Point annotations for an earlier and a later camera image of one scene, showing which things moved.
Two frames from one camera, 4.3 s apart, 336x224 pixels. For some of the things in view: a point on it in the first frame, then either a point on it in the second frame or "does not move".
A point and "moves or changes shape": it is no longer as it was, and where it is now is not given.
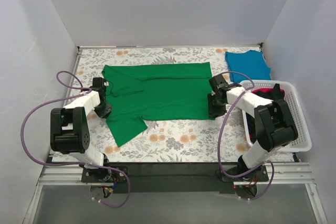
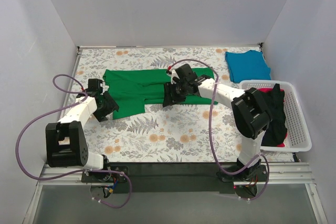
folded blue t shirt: (252, 63) does not move
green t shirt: (172, 91) moves or changes shape
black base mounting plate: (172, 178) does not move
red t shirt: (264, 89) does not move
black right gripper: (213, 107) to (171, 94)
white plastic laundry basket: (303, 143) does not move
